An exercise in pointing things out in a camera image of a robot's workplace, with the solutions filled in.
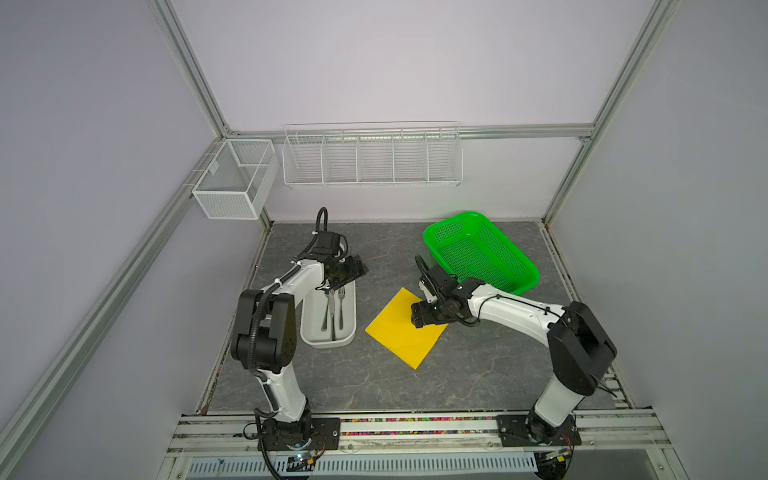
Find silver knife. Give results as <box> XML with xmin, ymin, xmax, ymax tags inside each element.
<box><xmin>328</xmin><ymin>291</ymin><xmax>336</xmax><ymax>340</ymax></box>

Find yellow paper napkin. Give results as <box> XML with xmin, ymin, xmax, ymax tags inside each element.
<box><xmin>365</xmin><ymin>288</ymin><xmax>447</xmax><ymax>370</ymax></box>

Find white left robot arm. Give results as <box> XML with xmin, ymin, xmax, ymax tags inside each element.
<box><xmin>230</xmin><ymin>207</ymin><xmax>368</xmax><ymax>424</ymax></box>

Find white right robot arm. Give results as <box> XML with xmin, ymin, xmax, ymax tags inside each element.
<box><xmin>411</xmin><ymin>255</ymin><xmax>617</xmax><ymax>443</ymax></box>

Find white plastic cutlery tray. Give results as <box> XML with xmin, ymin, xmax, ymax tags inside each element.
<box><xmin>300</xmin><ymin>281</ymin><xmax>357</xmax><ymax>349</ymax></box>

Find green plastic perforated basket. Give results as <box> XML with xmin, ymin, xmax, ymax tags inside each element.
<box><xmin>423</xmin><ymin>212</ymin><xmax>540</xmax><ymax>295</ymax></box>

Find small white mesh basket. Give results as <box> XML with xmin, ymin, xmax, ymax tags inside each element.
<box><xmin>192</xmin><ymin>139</ymin><xmax>279</xmax><ymax>220</ymax></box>

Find long white wire rack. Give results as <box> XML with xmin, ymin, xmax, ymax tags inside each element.
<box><xmin>282</xmin><ymin>121</ymin><xmax>464</xmax><ymax>187</ymax></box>

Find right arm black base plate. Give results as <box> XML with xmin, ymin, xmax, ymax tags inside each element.
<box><xmin>496</xmin><ymin>414</ymin><xmax>582</xmax><ymax>447</ymax></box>

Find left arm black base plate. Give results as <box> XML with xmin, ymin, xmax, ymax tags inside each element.
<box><xmin>260</xmin><ymin>416</ymin><xmax>341</xmax><ymax>451</ymax></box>

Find white slotted cable duct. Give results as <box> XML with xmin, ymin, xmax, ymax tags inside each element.
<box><xmin>183</xmin><ymin>452</ymin><xmax>538</xmax><ymax>479</ymax></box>

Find aluminium enclosure frame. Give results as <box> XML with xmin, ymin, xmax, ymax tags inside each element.
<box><xmin>1</xmin><ymin>1</ymin><xmax>679</xmax><ymax>479</ymax></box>

